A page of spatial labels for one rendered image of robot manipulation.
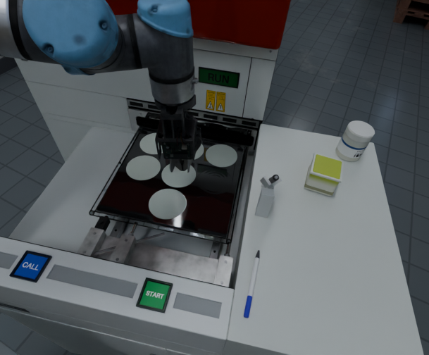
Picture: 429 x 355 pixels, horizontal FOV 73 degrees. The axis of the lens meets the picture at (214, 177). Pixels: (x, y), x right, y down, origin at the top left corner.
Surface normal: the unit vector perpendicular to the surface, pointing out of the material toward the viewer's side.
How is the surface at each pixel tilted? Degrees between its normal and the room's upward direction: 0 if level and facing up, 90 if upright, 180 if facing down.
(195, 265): 0
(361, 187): 0
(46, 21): 59
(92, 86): 90
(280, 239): 0
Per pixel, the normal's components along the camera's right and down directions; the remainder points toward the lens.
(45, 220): 0.05, -0.65
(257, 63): -0.20, 0.74
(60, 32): 0.20, 0.30
